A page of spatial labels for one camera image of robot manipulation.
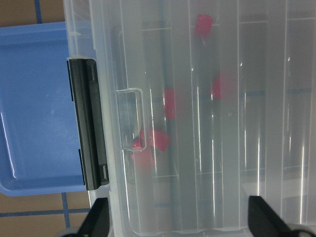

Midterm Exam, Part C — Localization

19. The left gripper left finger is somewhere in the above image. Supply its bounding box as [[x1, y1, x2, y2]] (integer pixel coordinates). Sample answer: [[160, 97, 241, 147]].
[[75, 197, 110, 237]]

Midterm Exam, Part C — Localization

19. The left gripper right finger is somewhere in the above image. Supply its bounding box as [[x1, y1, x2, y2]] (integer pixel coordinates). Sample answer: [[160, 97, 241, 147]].
[[248, 196, 299, 237]]

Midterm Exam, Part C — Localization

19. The clear plastic box lid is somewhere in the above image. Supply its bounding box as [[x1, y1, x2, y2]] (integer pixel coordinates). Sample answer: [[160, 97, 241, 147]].
[[88, 0, 316, 235]]

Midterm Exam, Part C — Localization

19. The red block from tray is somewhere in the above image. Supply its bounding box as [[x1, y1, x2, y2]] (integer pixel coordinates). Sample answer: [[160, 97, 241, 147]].
[[163, 88, 177, 119]]

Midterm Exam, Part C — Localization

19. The red block in box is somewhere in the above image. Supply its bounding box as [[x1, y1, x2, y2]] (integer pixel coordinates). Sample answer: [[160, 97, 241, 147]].
[[210, 73, 235, 100], [139, 128, 171, 152], [131, 138, 155, 170], [194, 14, 213, 39]]

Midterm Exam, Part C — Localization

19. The clear plastic storage box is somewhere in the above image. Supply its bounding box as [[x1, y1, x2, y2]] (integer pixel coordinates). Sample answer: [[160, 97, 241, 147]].
[[63, 0, 316, 237]]

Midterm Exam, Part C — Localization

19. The blue plastic tray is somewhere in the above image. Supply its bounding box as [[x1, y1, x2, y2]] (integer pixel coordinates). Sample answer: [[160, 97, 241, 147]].
[[0, 22, 85, 196]]

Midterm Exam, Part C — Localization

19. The black box latch handle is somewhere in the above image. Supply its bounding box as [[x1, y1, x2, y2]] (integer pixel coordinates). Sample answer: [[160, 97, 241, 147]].
[[67, 58, 109, 191]]

